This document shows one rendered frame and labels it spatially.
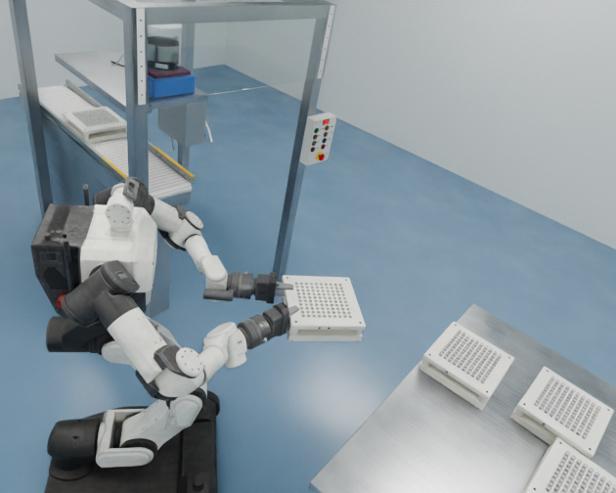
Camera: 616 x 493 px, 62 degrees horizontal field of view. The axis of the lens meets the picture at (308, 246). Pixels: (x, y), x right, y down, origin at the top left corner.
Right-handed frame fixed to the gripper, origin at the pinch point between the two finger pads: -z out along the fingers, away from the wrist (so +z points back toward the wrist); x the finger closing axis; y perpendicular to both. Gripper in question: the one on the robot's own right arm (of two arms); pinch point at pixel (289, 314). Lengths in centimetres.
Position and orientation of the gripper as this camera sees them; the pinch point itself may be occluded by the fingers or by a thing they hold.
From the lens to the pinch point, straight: 165.9
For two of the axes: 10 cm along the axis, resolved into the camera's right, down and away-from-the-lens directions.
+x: -1.5, 8.0, 5.8
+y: 6.5, 5.2, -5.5
